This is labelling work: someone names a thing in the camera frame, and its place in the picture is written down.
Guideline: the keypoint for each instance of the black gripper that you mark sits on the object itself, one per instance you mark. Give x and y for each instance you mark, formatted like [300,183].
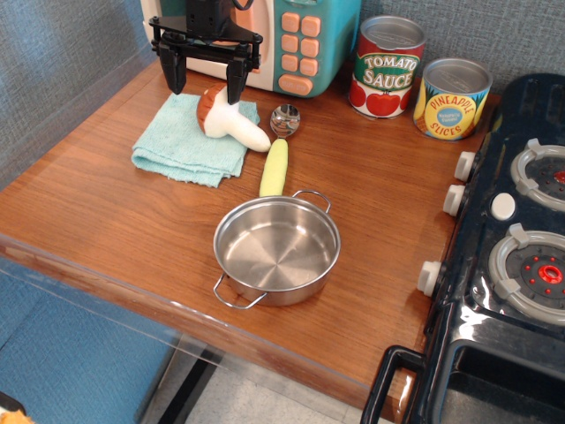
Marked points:
[207,31]

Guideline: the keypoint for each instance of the plush mushroom toy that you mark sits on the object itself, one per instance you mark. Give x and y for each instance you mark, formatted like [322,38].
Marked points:
[217,118]

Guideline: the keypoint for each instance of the spoon with green handle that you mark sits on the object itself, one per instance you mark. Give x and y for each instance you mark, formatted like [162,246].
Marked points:
[284,121]

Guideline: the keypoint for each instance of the stainless steel pot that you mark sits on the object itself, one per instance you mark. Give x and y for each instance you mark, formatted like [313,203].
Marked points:
[276,251]

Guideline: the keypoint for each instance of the light blue towel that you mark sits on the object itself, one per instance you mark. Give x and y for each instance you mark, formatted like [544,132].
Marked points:
[174,146]

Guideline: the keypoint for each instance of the teal toy microwave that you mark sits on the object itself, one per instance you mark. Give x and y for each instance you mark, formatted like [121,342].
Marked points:
[304,42]

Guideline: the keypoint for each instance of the tomato sauce can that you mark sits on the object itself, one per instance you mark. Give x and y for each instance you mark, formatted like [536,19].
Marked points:
[390,49]

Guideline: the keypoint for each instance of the pineapple slices can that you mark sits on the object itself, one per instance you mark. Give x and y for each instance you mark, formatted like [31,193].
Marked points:
[451,98]

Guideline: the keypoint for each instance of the clear acrylic barrier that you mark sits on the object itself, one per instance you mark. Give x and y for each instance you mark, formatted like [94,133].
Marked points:
[316,343]

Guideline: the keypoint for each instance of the dark toy stove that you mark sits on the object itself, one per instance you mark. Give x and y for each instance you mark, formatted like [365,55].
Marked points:
[495,331]

